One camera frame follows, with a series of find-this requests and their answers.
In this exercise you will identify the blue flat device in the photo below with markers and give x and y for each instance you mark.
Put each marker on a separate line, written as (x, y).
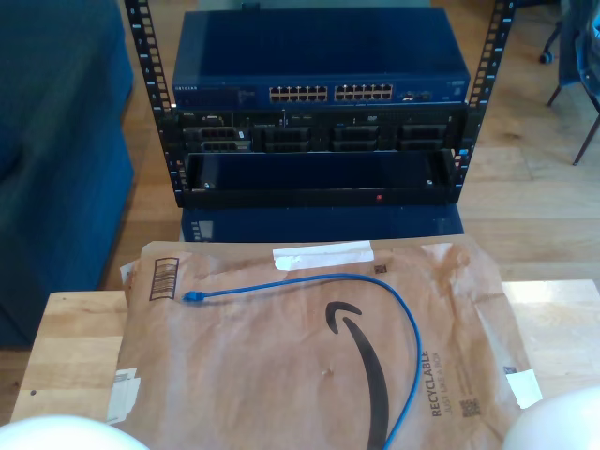
(328, 225)

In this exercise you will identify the black rack server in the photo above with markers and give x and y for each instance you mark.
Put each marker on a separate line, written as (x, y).
(319, 117)

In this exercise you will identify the black equipment rack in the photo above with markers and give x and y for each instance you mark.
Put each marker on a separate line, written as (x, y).
(177, 187)

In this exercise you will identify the brown paper mailer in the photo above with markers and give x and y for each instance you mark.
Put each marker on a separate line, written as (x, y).
(234, 337)

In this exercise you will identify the blue sofa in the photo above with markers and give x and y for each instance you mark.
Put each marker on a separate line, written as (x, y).
(56, 140)

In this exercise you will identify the office chair caster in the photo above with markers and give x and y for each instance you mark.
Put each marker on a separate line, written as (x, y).
(545, 58)

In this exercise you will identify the dark chair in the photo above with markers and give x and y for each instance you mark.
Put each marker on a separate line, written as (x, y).
(569, 47)

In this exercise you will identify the blue network switch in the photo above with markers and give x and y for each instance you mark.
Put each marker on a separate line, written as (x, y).
(328, 47)

